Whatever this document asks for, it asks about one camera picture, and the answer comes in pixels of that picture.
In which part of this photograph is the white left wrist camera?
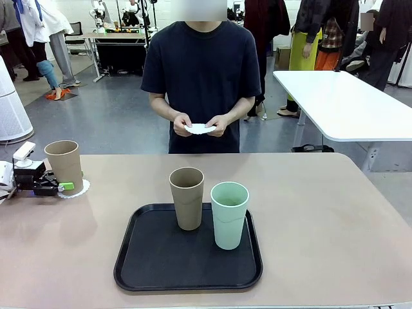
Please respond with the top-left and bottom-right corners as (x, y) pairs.
(12, 141), (37, 168)

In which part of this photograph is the brown tall cup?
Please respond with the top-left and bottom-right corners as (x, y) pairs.
(169, 167), (205, 231)
(44, 140), (84, 196)

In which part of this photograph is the small mannequin in orange trousers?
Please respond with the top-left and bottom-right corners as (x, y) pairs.
(314, 17), (344, 71)

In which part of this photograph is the person's right forearm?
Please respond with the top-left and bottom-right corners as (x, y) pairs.
(148, 92), (183, 122)

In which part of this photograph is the background work table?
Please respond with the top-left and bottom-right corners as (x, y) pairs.
(82, 31), (149, 84)

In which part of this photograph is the white folding screen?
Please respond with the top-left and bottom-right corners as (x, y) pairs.
(388, 41), (412, 88)

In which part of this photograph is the person's right hand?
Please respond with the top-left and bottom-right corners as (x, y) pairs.
(173, 112), (194, 136)

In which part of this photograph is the mannequin in white coat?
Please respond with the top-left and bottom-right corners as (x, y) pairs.
(41, 0), (82, 88)

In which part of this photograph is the light green tall cup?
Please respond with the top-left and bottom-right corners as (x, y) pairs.
(210, 182), (250, 250)

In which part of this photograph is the person's left hand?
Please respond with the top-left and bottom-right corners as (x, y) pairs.
(205, 115), (230, 138)

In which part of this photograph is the white rounded table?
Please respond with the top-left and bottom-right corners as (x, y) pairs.
(272, 70), (412, 173)

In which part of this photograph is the black object on floor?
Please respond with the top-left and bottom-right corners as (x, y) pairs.
(292, 144), (335, 154)

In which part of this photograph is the mannequin in yellow skirt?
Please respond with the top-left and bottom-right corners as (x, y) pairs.
(277, 0), (360, 118)

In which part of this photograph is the person in grey sweater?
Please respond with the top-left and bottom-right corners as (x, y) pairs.
(0, 0), (42, 82)

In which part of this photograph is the white air purifier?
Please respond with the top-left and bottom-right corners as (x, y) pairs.
(0, 54), (35, 142)

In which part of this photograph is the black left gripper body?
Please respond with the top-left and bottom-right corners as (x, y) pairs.
(12, 160), (48, 191)

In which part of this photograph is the orange cloth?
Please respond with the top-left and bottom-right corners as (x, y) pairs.
(44, 89), (72, 101)

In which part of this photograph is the cardboard box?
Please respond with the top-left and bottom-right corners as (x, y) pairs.
(275, 46), (292, 70)

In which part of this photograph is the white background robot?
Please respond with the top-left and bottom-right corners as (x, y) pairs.
(119, 0), (152, 28)

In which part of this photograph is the person's left forearm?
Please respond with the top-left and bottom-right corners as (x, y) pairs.
(221, 95), (256, 123)

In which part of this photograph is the mannequin in blue white jacket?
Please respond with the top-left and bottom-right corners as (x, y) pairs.
(12, 0), (61, 98)

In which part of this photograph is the seated person in grey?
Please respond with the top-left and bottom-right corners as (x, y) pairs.
(341, 12), (376, 73)

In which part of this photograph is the white paper doily coaster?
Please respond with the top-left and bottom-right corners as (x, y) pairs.
(183, 122), (217, 135)
(57, 178), (91, 200)

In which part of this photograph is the black plastic tray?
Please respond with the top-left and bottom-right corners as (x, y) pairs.
(113, 202), (264, 293)

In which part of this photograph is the black office chair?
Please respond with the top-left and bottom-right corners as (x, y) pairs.
(64, 21), (93, 57)

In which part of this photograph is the mannequin in black clothes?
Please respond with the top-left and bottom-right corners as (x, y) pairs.
(363, 0), (412, 91)

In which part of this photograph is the person in dark t-shirt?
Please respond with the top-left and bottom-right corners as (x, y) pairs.
(140, 21), (262, 155)

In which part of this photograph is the black tripod pole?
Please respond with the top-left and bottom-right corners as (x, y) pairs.
(140, 0), (159, 51)

